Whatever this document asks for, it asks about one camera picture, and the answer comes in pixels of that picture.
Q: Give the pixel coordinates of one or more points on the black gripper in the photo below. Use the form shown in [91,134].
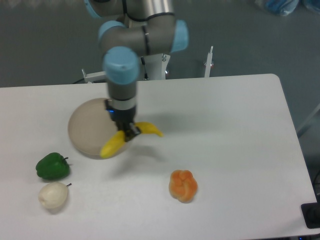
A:
[122,113]

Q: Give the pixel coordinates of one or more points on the yellow banana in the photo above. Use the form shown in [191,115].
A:
[117,141]

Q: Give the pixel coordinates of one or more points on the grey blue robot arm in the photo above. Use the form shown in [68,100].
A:
[142,28]

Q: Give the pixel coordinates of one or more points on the beige round plate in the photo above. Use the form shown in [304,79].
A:
[90,127]

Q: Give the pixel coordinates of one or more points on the orange knotted bread roll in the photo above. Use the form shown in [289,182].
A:
[182,185]

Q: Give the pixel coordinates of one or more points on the green bell pepper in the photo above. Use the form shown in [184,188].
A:
[53,166]

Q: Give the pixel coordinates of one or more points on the white pear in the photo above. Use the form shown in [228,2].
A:
[53,195]

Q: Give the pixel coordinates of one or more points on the blue plastic bag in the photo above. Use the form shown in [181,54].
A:
[280,7]

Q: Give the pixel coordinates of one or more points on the black device at edge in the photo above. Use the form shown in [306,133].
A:
[311,215]

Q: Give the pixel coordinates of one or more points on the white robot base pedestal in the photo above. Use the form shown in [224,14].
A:
[154,67]

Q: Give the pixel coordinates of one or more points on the white metal post right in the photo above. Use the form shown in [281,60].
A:
[209,63]

